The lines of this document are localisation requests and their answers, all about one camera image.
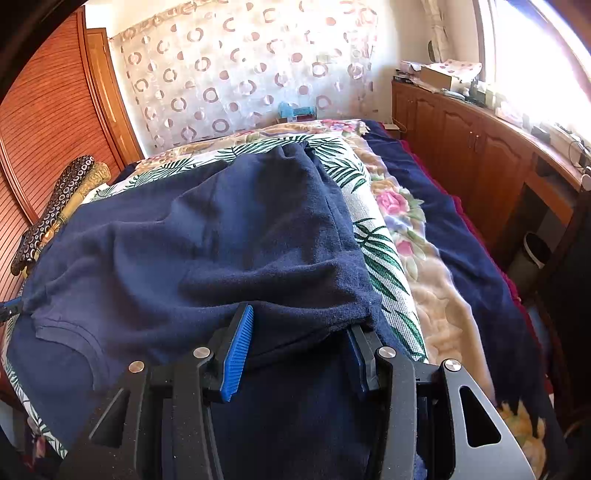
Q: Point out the sheer circle-patterned curtain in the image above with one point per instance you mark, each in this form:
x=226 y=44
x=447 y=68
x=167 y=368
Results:
x=231 y=69

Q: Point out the small blue box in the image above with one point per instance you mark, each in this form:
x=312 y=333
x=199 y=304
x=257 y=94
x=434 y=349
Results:
x=295 y=111

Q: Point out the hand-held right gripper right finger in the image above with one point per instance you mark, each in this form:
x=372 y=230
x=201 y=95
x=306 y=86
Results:
x=359 y=369

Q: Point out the leaf print sheet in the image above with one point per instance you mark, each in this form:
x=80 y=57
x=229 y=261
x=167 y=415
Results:
x=378 y=258

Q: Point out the white window curtain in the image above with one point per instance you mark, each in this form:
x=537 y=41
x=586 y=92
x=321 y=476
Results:
x=438 y=23

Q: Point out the beige patterned folded cloth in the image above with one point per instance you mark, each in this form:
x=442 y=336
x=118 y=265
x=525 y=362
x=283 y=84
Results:
x=94 y=177

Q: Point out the dark circle-patterned cloth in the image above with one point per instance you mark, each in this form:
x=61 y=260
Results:
x=55 y=207

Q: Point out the wooden slatted wardrobe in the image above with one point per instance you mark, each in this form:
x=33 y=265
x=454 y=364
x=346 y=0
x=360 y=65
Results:
x=46 y=115

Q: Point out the cardboard box with floral paper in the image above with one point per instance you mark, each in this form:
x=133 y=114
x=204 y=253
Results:
x=443 y=76

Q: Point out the small round desk fan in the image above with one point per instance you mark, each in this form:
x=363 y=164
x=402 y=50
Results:
x=431 y=50

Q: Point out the window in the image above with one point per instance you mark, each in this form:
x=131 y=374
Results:
x=531 y=60

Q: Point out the long wooden cabinet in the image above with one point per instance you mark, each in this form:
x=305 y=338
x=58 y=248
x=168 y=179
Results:
x=461 y=134

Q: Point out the navy t-shirt with orange print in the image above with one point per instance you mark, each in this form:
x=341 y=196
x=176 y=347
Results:
x=184 y=230

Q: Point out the navy blanket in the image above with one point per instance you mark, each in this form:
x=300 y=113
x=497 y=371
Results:
x=461 y=230

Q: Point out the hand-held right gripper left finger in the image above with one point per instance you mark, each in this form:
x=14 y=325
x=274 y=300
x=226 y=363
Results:
x=238 y=355

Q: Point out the white trash bin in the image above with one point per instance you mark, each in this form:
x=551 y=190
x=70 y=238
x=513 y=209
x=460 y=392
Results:
x=531 y=263

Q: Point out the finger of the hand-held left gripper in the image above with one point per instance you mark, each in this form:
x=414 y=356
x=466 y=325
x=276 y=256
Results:
x=13 y=305

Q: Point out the floral blanket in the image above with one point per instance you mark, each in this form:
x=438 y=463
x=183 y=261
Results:
x=438 y=286

